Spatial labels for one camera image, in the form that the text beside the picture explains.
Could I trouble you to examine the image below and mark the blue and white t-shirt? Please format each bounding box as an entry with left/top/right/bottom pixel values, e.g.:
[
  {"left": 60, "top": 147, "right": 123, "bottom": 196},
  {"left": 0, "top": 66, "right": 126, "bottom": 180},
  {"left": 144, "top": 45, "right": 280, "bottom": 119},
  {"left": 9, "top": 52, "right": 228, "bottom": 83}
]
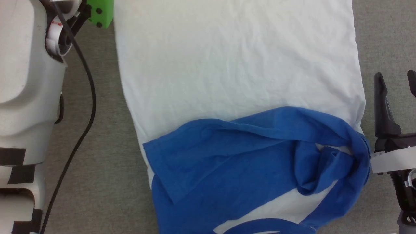
[{"left": 114, "top": 0, "right": 371, "bottom": 234}]

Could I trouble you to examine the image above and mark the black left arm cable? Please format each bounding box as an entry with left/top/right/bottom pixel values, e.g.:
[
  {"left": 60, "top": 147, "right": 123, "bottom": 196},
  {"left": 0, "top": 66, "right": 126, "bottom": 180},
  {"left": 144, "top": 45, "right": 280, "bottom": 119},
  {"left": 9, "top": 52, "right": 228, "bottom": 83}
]
[{"left": 41, "top": 0, "right": 97, "bottom": 234}]

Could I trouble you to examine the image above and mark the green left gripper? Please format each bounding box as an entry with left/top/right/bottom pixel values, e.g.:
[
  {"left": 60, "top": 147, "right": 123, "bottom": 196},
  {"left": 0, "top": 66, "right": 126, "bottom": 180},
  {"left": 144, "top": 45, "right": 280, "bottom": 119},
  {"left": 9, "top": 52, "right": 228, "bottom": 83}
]
[{"left": 87, "top": 0, "right": 114, "bottom": 29}]

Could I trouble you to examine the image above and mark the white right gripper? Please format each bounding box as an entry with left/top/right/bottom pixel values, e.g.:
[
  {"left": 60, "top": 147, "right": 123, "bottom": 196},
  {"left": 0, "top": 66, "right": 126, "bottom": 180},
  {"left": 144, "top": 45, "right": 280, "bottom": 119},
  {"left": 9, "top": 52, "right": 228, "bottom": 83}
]
[{"left": 370, "top": 70, "right": 416, "bottom": 212}]

